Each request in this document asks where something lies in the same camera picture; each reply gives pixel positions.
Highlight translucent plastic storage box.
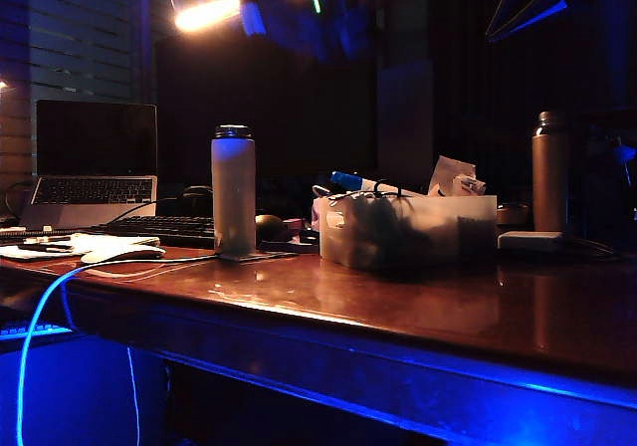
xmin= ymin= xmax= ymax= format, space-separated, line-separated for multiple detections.
xmin=312 ymin=193 xmax=499 ymax=274

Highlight dark round object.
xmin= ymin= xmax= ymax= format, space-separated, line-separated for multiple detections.
xmin=254 ymin=213 xmax=291 ymax=244

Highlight white bottle with black cap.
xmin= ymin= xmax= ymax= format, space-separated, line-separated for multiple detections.
xmin=210 ymin=123 xmax=258 ymax=261

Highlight crumpled white paper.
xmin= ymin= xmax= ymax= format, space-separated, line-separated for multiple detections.
xmin=427 ymin=154 xmax=488 ymax=198

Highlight black keyboard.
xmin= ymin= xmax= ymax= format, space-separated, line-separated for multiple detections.
xmin=86 ymin=214 xmax=218 ymax=249

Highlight small round metal can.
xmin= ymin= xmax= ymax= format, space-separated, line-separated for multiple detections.
xmin=496 ymin=201 xmax=531 ymax=227

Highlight white square power adapter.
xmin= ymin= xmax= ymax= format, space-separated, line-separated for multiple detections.
xmin=497 ymin=230 xmax=566 ymax=255

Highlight glowing bar desk lamp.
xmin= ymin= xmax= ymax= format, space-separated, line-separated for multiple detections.
xmin=173 ymin=0 xmax=243 ymax=34

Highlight silver laptop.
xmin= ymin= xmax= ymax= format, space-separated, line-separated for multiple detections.
xmin=19 ymin=99 xmax=160 ymax=231

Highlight white paper sheets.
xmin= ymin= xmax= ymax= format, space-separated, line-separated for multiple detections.
xmin=0 ymin=231 xmax=162 ymax=262

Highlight tall brown metal thermos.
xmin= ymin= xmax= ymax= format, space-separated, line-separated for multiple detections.
xmin=531 ymin=111 xmax=571 ymax=234

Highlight black pen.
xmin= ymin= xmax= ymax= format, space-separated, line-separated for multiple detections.
xmin=16 ymin=242 xmax=77 ymax=254

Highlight blue-lit keyboard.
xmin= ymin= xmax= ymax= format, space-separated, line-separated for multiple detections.
xmin=0 ymin=320 xmax=77 ymax=341

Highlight white charging cable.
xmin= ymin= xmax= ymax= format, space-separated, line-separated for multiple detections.
xmin=15 ymin=253 xmax=221 ymax=446

